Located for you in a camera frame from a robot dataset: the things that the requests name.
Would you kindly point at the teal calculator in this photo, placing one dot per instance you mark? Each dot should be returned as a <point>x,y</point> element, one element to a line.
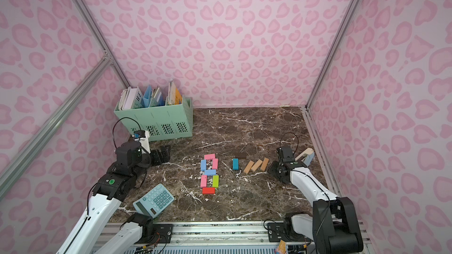
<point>154,202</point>

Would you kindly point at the light blue block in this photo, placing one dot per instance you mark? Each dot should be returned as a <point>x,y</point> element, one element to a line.
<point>210,172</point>

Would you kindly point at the pink block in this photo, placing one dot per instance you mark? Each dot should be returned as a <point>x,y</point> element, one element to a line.
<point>203,183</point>
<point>209,157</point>
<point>215,164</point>

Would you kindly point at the wooden block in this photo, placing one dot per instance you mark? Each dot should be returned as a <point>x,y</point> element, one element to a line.
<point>264,164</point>
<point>256,165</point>
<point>248,167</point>

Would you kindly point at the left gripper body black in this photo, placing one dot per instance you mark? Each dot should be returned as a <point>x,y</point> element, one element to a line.
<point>155,156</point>

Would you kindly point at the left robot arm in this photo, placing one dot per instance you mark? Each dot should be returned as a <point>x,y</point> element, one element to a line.
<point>133,159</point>

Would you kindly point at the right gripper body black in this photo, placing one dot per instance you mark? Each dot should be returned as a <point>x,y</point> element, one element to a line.
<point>293,164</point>

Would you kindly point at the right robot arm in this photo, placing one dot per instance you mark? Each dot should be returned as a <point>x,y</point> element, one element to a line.
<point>331,228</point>

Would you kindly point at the teal block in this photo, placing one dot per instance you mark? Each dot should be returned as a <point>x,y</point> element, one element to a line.
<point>236,164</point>

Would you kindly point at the wooden and blue arch blocks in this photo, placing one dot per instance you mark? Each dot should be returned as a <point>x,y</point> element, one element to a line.
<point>306,157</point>

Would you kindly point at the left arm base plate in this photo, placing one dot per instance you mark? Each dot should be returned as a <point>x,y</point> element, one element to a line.
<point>159,233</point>

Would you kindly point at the mint green file organizer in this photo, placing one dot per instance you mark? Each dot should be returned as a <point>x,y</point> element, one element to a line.
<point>162,123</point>

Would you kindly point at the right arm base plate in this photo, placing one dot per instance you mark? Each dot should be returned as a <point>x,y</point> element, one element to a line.
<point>277,232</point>

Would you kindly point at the red block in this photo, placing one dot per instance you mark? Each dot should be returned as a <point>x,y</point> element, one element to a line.
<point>208,191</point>

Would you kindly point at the green block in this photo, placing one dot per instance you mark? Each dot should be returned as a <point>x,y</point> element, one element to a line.
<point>215,181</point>

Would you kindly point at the pink block top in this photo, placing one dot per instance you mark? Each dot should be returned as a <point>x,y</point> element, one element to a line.
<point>209,157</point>

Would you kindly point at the papers in organizer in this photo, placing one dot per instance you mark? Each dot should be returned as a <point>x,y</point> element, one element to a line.
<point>133,98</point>

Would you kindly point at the dark brown block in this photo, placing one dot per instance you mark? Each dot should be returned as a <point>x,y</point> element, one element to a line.
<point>241,155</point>

